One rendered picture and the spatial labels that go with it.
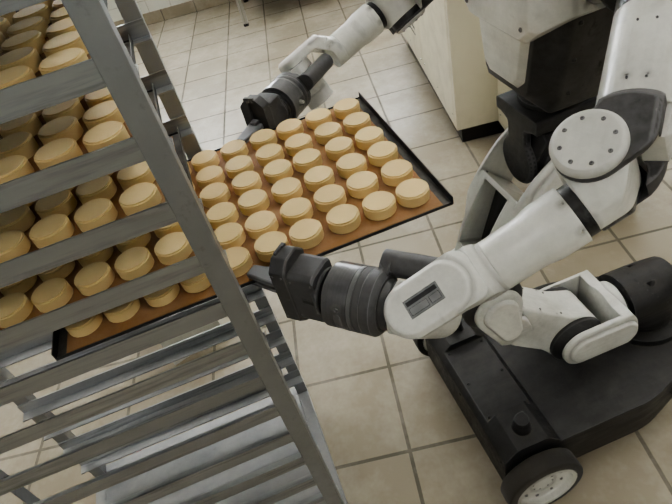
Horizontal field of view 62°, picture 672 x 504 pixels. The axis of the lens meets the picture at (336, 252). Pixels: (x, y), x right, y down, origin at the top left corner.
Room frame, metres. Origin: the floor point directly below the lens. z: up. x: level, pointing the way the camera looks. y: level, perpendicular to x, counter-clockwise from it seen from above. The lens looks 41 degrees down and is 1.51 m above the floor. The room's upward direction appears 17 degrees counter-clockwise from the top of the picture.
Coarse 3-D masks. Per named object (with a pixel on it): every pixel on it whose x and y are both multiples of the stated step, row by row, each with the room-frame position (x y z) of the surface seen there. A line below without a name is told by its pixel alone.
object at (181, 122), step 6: (168, 120) 0.99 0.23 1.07; (174, 120) 0.99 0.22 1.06; (180, 120) 1.00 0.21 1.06; (186, 120) 1.00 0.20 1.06; (168, 126) 0.99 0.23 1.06; (174, 126) 0.99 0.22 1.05; (180, 126) 0.99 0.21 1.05; (186, 126) 1.00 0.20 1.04; (168, 132) 0.99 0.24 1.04; (174, 132) 0.99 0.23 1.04; (180, 132) 0.99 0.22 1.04; (186, 132) 0.98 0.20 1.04; (192, 132) 0.98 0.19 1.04
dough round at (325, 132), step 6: (318, 126) 0.93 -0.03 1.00; (324, 126) 0.92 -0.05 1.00; (330, 126) 0.92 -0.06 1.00; (336, 126) 0.91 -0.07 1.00; (318, 132) 0.91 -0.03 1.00; (324, 132) 0.90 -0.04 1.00; (330, 132) 0.90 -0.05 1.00; (336, 132) 0.89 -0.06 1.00; (318, 138) 0.90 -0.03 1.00; (324, 138) 0.89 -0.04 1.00; (330, 138) 0.89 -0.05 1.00; (324, 144) 0.89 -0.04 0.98
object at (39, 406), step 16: (272, 320) 0.97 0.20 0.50; (192, 336) 0.97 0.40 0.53; (208, 336) 0.97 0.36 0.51; (224, 336) 0.97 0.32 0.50; (160, 352) 0.96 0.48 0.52; (176, 352) 0.96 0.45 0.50; (192, 352) 0.95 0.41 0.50; (112, 368) 0.95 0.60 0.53; (128, 368) 0.95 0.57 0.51; (144, 368) 0.94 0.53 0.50; (80, 384) 0.93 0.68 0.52; (96, 384) 0.94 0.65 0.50; (112, 384) 0.92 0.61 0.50; (32, 400) 0.92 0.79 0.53; (48, 400) 0.92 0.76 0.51; (64, 400) 0.92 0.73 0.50; (32, 416) 0.90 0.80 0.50
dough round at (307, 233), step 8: (296, 224) 0.67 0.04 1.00; (304, 224) 0.66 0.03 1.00; (312, 224) 0.66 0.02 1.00; (320, 224) 0.65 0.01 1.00; (296, 232) 0.65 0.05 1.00; (304, 232) 0.64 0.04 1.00; (312, 232) 0.64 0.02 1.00; (320, 232) 0.64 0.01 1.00; (296, 240) 0.63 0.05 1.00; (304, 240) 0.63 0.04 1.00; (312, 240) 0.63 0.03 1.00; (320, 240) 0.63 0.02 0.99; (304, 248) 0.63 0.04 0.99
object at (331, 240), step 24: (336, 120) 0.97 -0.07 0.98; (192, 168) 0.95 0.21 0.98; (336, 168) 0.81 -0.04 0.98; (312, 192) 0.76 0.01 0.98; (432, 192) 0.67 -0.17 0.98; (240, 216) 0.76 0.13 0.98; (312, 216) 0.70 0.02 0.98; (360, 216) 0.67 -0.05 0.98; (408, 216) 0.63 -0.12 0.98; (288, 240) 0.66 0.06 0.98; (336, 240) 0.63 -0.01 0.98; (264, 264) 0.62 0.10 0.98; (144, 312) 0.60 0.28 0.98; (168, 312) 0.58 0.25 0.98; (72, 336) 0.59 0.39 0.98; (96, 336) 0.58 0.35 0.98
